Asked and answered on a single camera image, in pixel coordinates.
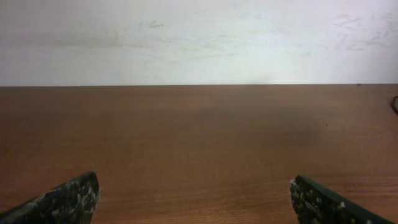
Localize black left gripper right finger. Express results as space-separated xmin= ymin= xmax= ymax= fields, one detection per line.
xmin=289 ymin=175 xmax=393 ymax=224

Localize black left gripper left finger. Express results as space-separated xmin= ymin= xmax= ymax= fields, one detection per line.
xmin=1 ymin=172 xmax=100 ymax=224

